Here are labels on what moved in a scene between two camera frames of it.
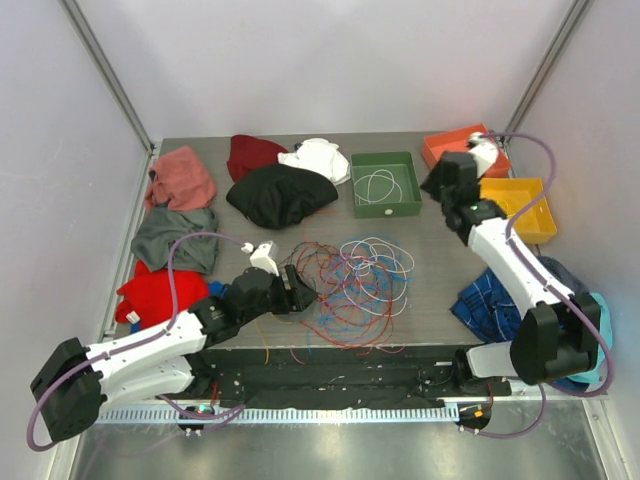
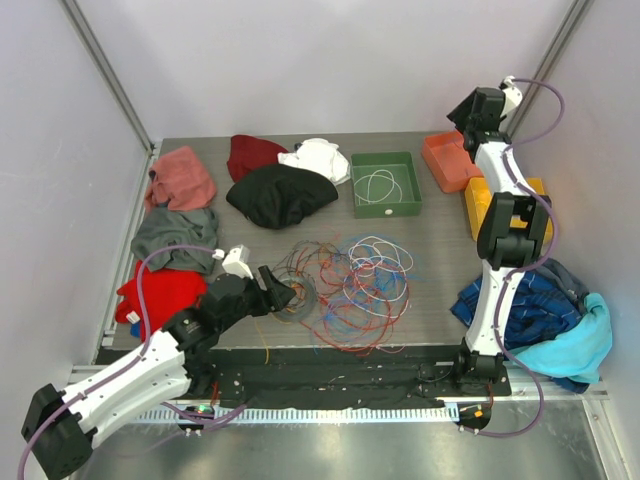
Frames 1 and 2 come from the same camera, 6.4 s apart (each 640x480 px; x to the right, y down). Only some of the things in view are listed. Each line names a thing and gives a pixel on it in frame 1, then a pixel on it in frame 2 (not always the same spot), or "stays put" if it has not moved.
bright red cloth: x=149 y=295 stays put
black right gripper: x=432 y=184 -> x=457 y=114
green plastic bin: x=385 y=184 stays put
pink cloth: x=179 y=176 stays put
